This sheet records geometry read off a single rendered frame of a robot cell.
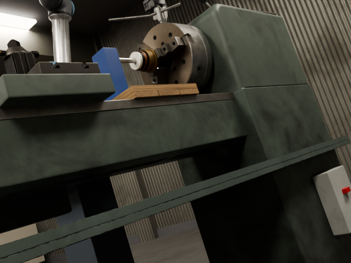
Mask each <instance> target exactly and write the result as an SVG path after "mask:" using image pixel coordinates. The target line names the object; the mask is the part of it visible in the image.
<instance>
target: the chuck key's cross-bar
mask: <svg viewBox="0 0 351 263"><path fill-rule="evenodd" d="M180 5H181V3H177V4H175V5H172V6H170V7H167V8H165V9H162V10H160V11H161V12H162V13H163V12H165V11H168V10H170V9H173V8H175V7H178V6H180ZM156 14H157V12H155V13H152V14H149V15H141V16H131V17H121V18H111V19H109V21H119V20H129V19H139V18H149V17H152V16H155V15H156Z"/></svg>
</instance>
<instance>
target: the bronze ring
mask: <svg viewBox="0 0 351 263"><path fill-rule="evenodd" d="M136 52H139V53H140V54H141V55H142V58H143V64H142V66H141V68H140V69H138V71H142V72H147V73H152V72H153V71H154V70H155V69H156V68H157V67H158V66H159V61H158V60H157V55H156V53H155V52H154V51H153V50H151V49H147V50H141V51H136Z"/></svg>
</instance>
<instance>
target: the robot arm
mask: <svg viewBox="0 0 351 263"><path fill-rule="evenodd" d="M39 1H40V3H41V5H42V6H43V7H44V8H46V9H47V10H48V12H49V20H50V21H52V32H53V50H54V62H52V63H53V64H55V63H56V62H67V63H71V46H70V37H69V22H70V21H71V19H72V15H73V14H74V10H75V8H74V4H73V2H72V1H71V0H39ZM143 4H144V7H145V11H148V12H152V13H155V12H156V7H160V8H161V7H162V8H161V10H162V9H165V8H167V4H166V2H165V0H144V1H143ZM162 16H163V22H167V18H168V11H165V12H163V13H162ZM153 20H158V17H157V15H155V16H153Z"/></svg>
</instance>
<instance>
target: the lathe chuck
mask: <svg viewBox="0 0 351 263"><path fill-rule="evenodd" d="M187 34H188V35H189V36H190V38H191V40H192V42H193V43H191V42H189V43H188V44H187V45H186V46H185V47H184V48H183V49H182V50H181V51H180V52H179V53H178V54H177V55H176V56H175V57H174V58H173V59H172V65H171V60H170V61H162V62H161V63H159V66H158V67H157V69H169V71H168V84H183V83H195V84H196V85H197V88H199V86H200V85H201V83H202V81H203V79H204V76H205V72H206V66H207V55H206V49H205V45H204V42H203V40H202V38H201V37H200V35H199V34H198V33H197V31H196V30H194V29H193V28H192V27H190V26H188V25H184V24H179V23H171V22H162V23H159V24H157V25H155V26H154V27H153V28H152V29H151V30H150V31H149V32H148V33H147V35H146V36H145V38H144V40H143V43H145V44H146V45H148V46H149V47H151V48H152V49H154V50H155V49H156V48H161V47H162V46H163V45H164V44H168V43H169V42H170V41H171V40H172V39H173V38H174V37H181V38H182V37H183V36H184V35H187ZM199 64H200V65H201V67H202V69H201V71H200V72H199V73H197V71H196V68H197V66H198V65H199ZM140 72H141V76H142V79H143V82H144V84H145V85H154V84H151V77H148V76H147V73H146V72H142V71H140Z"/></svg>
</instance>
